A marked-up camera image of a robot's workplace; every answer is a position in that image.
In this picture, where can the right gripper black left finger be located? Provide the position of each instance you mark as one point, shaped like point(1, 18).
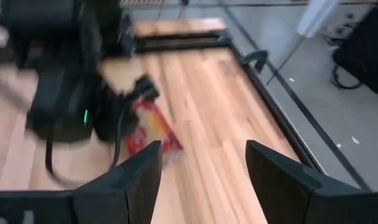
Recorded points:
point(135, 193)

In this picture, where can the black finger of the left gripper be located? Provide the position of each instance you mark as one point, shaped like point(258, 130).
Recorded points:
point(145, 88)

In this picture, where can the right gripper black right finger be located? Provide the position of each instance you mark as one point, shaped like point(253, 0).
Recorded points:
point(279, 186)

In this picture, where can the red popcorn bag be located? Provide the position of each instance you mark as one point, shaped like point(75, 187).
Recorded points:
point(157, 130)

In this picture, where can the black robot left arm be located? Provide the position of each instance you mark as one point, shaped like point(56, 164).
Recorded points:
point(51, 77)

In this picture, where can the black floor equipment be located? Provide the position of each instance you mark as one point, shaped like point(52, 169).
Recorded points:
point(366, 56)

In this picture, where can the white equipment box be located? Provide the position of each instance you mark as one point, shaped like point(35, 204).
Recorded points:
point(347, 26)

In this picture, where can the white container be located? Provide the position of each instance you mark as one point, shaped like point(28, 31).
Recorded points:
point(316, 15)

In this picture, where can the black frame clamp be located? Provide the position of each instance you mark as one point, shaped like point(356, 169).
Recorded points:
point(254, 59)

